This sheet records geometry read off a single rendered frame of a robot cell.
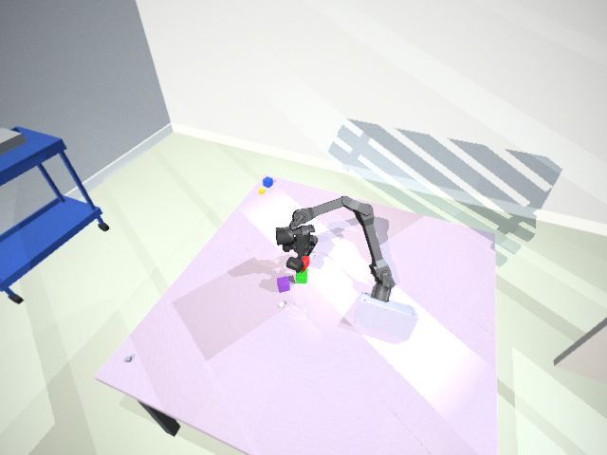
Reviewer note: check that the purple block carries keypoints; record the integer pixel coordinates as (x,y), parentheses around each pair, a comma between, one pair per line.
(283,284)

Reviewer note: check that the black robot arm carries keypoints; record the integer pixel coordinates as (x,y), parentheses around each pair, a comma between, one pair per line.
(365,215)

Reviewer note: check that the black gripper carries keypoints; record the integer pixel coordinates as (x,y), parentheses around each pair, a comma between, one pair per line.
(302,250)

